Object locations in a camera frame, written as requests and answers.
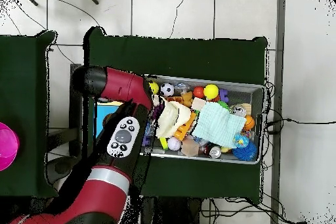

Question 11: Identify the mint green cloth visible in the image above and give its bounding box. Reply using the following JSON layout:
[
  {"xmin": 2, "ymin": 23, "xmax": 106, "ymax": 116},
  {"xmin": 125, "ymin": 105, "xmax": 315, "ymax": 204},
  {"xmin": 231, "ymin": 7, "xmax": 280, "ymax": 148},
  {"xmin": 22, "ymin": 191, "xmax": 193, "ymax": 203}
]
[{"xmin": 191, "ymin": 101, "xmax": 247, "ymax": 149}]

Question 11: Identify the wooden box with three holes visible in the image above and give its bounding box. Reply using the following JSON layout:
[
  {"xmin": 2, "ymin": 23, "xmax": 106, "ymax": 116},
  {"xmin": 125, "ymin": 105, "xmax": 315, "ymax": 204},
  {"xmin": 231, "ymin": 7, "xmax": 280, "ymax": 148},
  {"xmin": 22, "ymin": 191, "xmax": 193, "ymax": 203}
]
[{"xmin": 94, "ymin": 99, "xmax": 124, "ymax": 139}]

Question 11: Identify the grey mesh bin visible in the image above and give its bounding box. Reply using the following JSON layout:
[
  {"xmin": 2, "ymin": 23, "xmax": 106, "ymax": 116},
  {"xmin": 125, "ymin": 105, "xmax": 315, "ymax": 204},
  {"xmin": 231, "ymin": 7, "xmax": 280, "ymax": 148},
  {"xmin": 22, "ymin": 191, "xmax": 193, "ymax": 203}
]
[{"xmin": 140, "ymin": 74, "xmax": 265, "ymax": 165}]

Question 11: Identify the cream cloth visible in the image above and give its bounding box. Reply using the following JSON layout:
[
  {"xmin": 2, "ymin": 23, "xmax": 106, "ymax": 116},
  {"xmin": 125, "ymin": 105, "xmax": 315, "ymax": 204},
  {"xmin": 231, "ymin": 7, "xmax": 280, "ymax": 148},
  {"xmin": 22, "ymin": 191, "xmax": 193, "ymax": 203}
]
[{"xmin": 156, "ymin": 99, "xmax": 192, "ymax": 139}]

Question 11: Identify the small soccer ball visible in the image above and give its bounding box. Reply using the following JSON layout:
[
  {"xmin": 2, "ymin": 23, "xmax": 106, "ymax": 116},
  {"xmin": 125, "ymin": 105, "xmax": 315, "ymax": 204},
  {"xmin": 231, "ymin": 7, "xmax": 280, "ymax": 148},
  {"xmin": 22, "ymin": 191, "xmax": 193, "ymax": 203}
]
[{"xmin": 159, "ymin": 82, "xmax": 175, "ymax": 98}]

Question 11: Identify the yellow ball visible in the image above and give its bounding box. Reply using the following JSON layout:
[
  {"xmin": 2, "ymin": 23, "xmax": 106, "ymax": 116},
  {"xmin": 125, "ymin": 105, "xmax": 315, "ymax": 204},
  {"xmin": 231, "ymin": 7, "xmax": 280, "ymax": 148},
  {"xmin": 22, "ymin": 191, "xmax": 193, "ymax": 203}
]
[
  {"xmin": 203, "ymin": 83, "xmax": 219, "ymax": 101},
  {"xmin": 148, "ymin": 81, "xmax": 160, "ymax": 95}
]

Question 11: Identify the small red ball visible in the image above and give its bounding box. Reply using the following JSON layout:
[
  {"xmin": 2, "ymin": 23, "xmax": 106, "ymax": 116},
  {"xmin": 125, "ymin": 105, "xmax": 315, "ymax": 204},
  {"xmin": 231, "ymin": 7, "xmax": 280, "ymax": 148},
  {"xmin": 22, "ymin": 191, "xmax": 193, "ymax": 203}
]
[{"xmin": 192, "ymin": 86, "xmax": 205, "ymax": 99}]

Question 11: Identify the wooden cube block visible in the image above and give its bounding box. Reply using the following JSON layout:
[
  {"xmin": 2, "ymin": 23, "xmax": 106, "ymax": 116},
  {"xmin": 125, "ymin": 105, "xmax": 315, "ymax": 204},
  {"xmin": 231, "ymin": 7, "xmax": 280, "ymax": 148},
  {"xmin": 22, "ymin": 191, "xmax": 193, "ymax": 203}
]
[{"xmin": 180, "ymin": 137, "xmax": 200, "ymax": 157}]

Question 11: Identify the globe print ball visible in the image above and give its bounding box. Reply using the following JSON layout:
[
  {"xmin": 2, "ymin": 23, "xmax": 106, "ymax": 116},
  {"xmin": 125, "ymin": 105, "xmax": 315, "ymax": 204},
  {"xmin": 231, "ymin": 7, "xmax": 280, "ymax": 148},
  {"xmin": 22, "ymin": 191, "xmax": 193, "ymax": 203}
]
[{"xmin": 233, "ymin": 133, "xmax": 249, "ymax": 149}]

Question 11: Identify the small orange basketball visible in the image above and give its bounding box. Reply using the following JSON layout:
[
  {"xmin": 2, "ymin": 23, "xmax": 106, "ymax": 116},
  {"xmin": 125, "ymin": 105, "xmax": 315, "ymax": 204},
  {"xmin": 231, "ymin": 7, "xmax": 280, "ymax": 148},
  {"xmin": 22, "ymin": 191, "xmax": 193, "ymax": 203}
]
[{"xmin": 242, "ymin": 114, "xmax": 256, "ymax": 131}]

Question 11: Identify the blue spiky ball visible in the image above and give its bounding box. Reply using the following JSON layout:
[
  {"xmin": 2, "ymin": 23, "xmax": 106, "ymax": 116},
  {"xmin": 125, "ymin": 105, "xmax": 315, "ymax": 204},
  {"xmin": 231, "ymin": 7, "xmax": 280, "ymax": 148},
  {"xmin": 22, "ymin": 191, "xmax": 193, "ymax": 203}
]
[{"xmin": 231, "ymin": 141, "xmax": 259, "ymax": 162}]

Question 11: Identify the grey floor base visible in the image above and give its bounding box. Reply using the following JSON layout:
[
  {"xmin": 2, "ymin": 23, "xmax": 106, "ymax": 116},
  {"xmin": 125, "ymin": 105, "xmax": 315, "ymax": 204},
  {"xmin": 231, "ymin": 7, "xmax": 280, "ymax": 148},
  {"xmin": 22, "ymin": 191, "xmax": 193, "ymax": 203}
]
[{"xmin": 46, "ymin": 155, "xmax": 78, "ymax": 185}]

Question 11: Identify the dark green side table cloth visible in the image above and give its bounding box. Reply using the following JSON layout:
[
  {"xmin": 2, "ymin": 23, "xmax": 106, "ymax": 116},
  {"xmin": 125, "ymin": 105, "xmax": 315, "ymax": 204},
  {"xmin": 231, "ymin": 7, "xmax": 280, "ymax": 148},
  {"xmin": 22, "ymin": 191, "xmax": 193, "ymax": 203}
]
[{"xmin": 0, "ymin": 30, "xmax": 60, "ymax": 199}]

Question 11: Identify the pink plastic bowl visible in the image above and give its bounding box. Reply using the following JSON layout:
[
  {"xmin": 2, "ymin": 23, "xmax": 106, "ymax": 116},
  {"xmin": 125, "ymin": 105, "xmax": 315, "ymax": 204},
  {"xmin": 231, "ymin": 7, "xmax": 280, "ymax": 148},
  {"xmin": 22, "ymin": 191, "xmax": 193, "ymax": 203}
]
[{"xmin": 0, "ymin": 122, "xmax": 21, "ymax": 171}]

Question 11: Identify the black frame between tables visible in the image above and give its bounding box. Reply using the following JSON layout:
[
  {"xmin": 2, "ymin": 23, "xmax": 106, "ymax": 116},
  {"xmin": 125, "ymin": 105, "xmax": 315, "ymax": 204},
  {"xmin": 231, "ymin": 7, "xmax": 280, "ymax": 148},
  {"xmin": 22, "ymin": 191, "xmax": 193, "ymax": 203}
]
[{"xmin": 68, "ymin": 63, "xmax": 83, "ymax": 158}]

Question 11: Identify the thin black floor wire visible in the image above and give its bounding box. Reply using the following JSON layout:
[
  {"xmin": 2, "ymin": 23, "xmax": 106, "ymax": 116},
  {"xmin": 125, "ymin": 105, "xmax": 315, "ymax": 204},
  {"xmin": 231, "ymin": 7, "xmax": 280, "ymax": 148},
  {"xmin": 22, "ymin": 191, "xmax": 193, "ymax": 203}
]
[{"xmin": 169, "ymin": 0, "xmax": 191, "ymax": 39}]

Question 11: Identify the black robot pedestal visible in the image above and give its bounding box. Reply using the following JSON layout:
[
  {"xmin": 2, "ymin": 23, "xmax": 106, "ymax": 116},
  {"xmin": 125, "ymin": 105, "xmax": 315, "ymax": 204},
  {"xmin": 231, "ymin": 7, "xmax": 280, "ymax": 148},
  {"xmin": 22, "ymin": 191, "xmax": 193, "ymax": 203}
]
[{"xmin": 141, "ymin": 196, "xmax": 203, "ymax": 224}]

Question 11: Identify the black power cable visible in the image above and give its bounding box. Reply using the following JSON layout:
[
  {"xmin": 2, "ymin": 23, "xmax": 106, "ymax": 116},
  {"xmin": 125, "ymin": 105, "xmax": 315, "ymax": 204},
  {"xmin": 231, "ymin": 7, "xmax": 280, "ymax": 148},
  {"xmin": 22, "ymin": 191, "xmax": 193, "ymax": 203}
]
[{"xmin": 264, "ymin": 117, "xmax": 336, "ymax": 135}]

